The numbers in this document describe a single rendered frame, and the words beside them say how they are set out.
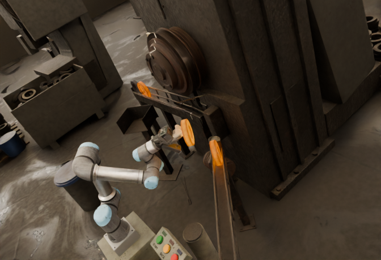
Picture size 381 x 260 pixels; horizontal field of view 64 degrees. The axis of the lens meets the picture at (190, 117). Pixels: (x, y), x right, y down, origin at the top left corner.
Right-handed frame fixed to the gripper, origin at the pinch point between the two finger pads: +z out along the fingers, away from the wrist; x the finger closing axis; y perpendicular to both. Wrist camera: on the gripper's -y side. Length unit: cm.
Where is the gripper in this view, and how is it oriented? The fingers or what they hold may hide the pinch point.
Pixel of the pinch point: (186, 130)
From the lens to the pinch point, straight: 170.6
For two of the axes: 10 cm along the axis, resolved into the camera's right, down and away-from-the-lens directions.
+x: -0.2, -5.6, 8.3
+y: -5.8, -6.7, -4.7
